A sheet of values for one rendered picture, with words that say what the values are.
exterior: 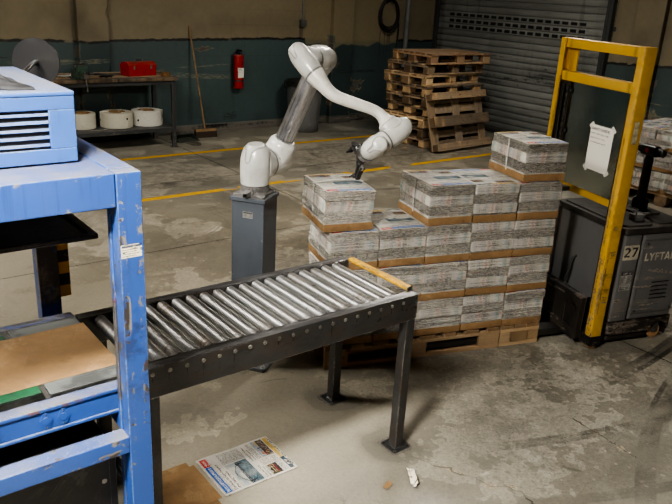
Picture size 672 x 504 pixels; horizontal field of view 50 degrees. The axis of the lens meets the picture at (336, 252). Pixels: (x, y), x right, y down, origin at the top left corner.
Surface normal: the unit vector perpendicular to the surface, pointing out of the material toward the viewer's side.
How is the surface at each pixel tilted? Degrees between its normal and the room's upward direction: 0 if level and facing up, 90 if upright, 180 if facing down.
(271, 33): 90
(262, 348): 90
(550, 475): 0
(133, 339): 90
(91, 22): 90
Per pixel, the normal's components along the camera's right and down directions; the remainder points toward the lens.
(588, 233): -0.94, 0.07
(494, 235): 0.34, 0.33
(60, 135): 0.61, 0.30
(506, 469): 0.05, -0.94
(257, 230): -0.30, 0.31
